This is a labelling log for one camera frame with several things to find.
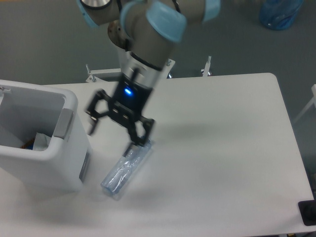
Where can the white frame at right edge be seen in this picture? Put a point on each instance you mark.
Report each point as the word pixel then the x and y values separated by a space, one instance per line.
pixel 308 108

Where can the black device at table edge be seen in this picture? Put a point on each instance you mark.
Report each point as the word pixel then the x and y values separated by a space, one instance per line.
pixel 308 212

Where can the white pedestal foot bracket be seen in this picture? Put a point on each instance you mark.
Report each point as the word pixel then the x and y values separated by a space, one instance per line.
pixel 102 75

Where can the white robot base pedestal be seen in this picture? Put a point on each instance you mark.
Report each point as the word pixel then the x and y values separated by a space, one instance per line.
pixel 121 41

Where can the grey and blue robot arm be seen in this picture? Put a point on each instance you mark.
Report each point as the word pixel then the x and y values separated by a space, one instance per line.
pixel 153 28

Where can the white plastic wrapper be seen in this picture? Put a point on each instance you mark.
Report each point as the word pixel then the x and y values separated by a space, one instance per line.
pixel 42 142

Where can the blue item inside trash can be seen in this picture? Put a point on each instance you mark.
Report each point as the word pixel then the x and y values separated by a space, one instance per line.
pixel 28 145

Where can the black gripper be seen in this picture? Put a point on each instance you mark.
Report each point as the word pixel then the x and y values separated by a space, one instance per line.
pixel 126 104

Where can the clear plastic water bottle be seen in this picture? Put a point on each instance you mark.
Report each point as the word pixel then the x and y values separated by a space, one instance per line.
pixel 118 178

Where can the white plastic trash can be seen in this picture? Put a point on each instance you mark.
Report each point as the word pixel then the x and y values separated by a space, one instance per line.
pixel 27 109

